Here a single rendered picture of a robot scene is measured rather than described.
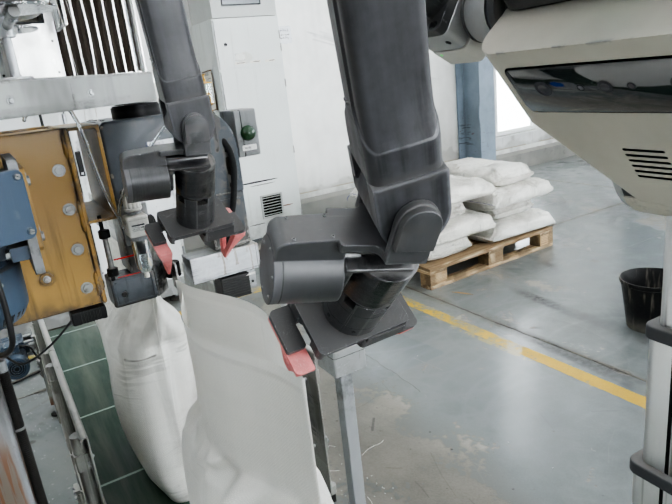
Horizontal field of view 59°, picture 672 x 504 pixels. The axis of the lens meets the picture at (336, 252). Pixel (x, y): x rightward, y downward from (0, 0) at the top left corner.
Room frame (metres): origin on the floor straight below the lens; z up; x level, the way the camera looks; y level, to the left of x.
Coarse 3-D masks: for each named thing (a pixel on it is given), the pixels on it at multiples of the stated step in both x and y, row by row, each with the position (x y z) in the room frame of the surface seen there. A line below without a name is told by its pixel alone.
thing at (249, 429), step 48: (192, 288) 0.98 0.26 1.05; (192, 336) 0.78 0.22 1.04; (240, 336) 0.90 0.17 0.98; (240, 384) 0.70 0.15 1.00; (288, 384) 0.63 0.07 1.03; (192, 432) 0.89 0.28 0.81; (240, 432) 0.72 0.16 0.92; (288, 432) 0.65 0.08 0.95; (192, 480) 0.85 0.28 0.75; (240, 480) 0.71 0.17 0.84; (288, 480) 0.66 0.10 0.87
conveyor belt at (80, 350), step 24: (72, 336) 2.45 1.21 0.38; (96, 336) 2.41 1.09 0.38; (72, 360) 2.19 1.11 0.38; (96, 360) 2.17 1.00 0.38; (72, 384) 1.98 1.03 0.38; (96, 384) 1.96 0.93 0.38; (96, 408) 1.78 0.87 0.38; (96, 432) 1.63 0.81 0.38; (120, 432) 1.62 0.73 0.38; (96, 456) 1.50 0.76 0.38; (120, 456) 1.49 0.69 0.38; (120, 480) 1.38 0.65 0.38; (144, 480) 1.37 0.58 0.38
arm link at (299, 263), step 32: (288, 224) 0.45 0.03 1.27; (320, 224) 0.45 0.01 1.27; (352, 224) 0.45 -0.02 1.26; (416, 224) 0.41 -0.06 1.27; (288, 256) 0.43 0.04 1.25; (320, 256) 0.44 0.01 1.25; (384, 256) 0.43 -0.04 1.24; (416, 256) 0.43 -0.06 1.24; (288, 288) 0.43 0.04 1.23; (320, 288) 0.43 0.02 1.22
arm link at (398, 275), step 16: (352, 256) 0.45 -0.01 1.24; (368, 256) 0.45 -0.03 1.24; (352, 272) 0.44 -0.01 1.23; (368, 272) 0.44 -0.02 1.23; (384, 272) 0.45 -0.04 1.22; (400, 272) 0.45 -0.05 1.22; (352, 288) 0.47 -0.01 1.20; (368, 288) 0.45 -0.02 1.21; (384, 288) 0.45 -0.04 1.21; (400, 288) 0.46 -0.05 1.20; (368, 304) 0.47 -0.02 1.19; (384, 304) 0.47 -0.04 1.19
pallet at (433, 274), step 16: (512, 240) 3.88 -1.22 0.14; (544, 240) 4.06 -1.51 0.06; (448, 256) 3.69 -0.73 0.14; (464, 256) 3.66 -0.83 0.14; (480, 256) 3.82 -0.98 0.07; (496, 256) 3.80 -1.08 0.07; (512, 256) 3.90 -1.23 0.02; (432, 272) 3.49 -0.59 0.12; (464, 272) 3.68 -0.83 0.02; (432, 288) 3.48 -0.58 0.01
